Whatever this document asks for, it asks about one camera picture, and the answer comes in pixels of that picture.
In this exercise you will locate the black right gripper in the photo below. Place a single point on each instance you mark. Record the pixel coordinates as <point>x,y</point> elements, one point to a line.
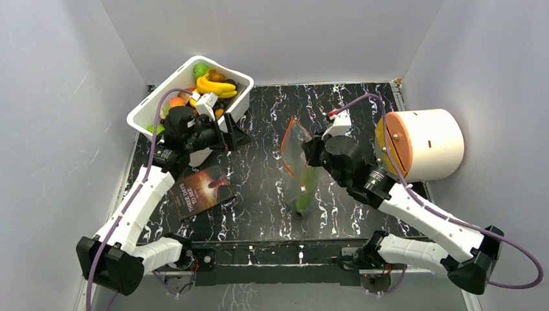
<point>314,151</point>

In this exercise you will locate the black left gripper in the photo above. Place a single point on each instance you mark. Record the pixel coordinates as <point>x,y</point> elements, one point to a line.
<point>233,140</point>

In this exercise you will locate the clear zip top bag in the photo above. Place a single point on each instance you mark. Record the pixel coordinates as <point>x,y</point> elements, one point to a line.
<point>293,161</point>

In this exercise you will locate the green leafy vegetable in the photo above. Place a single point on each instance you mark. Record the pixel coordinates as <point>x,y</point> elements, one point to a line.
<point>308,189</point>

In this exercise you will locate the yellow banana bunch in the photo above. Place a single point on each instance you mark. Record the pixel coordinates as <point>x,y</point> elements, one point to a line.
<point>209,83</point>

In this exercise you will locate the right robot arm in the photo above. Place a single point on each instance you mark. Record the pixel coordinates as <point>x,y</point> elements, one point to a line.
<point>467,257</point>

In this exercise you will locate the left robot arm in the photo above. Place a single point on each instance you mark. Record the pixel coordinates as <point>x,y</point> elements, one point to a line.
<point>112,258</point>

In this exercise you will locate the dark book with orange cover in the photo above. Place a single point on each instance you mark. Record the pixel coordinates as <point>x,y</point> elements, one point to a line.
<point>201,191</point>

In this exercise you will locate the green round fruit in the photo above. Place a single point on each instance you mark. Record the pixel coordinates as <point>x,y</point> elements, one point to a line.
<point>200,69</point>

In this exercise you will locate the white plastic bin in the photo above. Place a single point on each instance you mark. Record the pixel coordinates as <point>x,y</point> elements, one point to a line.
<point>188,98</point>

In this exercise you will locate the black base bar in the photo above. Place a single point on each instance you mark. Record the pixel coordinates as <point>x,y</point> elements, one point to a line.
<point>311,261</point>

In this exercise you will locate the round cylinder with coloured lid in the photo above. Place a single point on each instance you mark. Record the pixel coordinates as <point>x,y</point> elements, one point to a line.
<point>425,144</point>

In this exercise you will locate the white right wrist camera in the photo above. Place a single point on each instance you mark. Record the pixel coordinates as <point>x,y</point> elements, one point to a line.
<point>340,123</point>

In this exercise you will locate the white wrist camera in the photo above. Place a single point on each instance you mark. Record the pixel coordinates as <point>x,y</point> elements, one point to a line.
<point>205,105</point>
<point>340,123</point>

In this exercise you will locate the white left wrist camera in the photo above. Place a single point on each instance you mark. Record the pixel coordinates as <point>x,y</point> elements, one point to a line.
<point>205,105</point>

